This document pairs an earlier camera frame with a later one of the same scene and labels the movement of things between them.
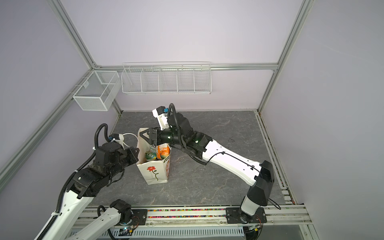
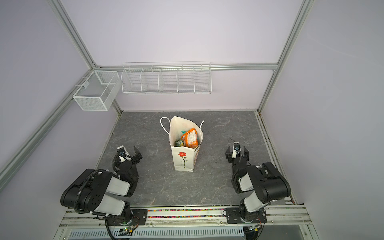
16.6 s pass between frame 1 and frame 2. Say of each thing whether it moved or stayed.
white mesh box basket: stayed
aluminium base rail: stayed
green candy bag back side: moved
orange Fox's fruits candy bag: moved
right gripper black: moved
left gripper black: moved
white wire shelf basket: stayed
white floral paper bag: moved
